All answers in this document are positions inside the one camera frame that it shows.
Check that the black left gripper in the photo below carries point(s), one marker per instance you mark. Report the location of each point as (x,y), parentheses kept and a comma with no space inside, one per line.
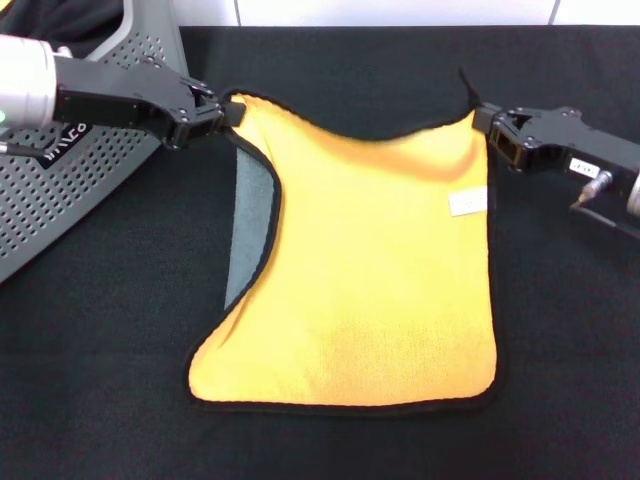
(110,95)

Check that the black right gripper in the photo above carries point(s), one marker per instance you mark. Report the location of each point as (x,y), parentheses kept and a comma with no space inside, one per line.
(590,145)

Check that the yellow grey towel black trim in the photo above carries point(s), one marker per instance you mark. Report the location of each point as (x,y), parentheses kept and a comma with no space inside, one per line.
(375,275)

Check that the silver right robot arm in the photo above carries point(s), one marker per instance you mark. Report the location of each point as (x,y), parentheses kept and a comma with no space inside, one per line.
(636,195)

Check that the black cloth box lining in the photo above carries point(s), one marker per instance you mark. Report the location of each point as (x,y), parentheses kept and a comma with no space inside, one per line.
(85,20)

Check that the grey perforated storage box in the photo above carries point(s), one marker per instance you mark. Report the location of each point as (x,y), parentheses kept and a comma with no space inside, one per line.
(75,200)

